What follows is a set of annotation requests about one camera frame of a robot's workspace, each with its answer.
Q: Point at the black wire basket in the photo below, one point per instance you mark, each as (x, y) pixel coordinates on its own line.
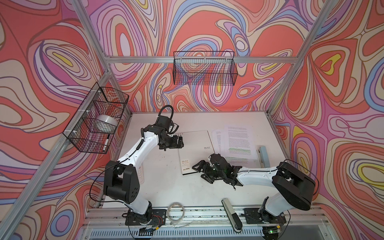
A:
(204, 68)
(94, 125)

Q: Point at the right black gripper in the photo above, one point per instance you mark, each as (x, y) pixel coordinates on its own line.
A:
(201, 163)

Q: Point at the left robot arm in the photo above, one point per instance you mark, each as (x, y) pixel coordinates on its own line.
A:
(121, 178)

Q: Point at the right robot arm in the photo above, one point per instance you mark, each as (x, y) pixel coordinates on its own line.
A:
(295, 188)

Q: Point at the rear black wire basket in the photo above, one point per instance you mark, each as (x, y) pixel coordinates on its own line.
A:
(204, 68)

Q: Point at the marker pen in basket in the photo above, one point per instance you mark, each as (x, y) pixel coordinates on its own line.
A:
(105, 146)

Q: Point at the white and black file folder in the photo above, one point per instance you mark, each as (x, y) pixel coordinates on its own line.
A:
(197, 147)

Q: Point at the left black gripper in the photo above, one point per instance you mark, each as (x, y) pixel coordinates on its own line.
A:
(174, 144)

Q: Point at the aluminium frame rail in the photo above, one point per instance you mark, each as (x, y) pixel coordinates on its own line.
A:
(206, 223)

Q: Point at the pink white calculator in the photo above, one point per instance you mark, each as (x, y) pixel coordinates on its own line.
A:
(140, 173)

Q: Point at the silver tape roll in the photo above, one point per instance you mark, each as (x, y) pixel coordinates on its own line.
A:
(105, 121)

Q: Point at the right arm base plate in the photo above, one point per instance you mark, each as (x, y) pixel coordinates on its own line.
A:
(254, 216)

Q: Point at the grey blue hole punch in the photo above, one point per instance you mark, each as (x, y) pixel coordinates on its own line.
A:
(264, 158)

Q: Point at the printed paper sheets stack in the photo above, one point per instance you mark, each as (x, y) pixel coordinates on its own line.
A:
(236, 145)

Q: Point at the left black wire basket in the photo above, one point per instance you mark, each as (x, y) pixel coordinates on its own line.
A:
(94, 125)

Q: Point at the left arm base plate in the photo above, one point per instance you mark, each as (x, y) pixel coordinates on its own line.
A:
(156, 218)

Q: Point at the white and black stapler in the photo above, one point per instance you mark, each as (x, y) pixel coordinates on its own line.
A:
(232, 215)

